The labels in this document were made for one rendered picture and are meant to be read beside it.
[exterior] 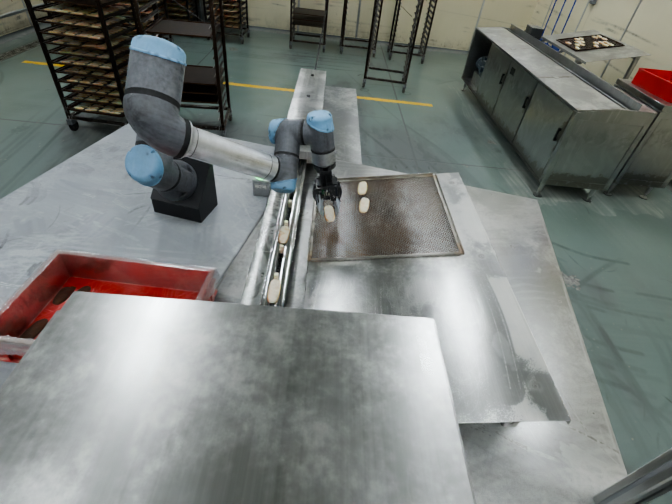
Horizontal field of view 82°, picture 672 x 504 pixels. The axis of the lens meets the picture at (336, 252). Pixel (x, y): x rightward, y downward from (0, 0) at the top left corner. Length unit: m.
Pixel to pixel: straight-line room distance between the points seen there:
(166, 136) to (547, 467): 1.16
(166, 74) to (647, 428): 2.51
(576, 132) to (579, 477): 2.97
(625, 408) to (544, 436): 1.44
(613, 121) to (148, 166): 3.39
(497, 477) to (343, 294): 0.58
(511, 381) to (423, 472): 0.57
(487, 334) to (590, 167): 3.05
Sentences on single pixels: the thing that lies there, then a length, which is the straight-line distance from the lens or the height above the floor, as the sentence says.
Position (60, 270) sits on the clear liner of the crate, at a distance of 1.39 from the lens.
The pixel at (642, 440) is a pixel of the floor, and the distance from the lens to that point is 2.52.
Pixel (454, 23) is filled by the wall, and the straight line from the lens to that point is 8.56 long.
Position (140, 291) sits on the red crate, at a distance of 1.31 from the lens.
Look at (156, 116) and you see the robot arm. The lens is 0.96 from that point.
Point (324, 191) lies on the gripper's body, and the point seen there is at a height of 1.07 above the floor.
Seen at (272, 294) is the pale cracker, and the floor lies 0.86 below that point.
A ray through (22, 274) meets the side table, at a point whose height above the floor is 0.82.
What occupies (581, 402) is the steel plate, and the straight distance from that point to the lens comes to 1.29.
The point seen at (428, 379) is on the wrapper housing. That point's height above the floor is 1.30.
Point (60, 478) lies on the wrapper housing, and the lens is 0.51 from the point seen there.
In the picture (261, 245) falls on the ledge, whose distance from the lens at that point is 1.35.
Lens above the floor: 1.74
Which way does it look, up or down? 41 degrees down
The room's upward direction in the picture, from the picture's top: 8 degrees clockwise
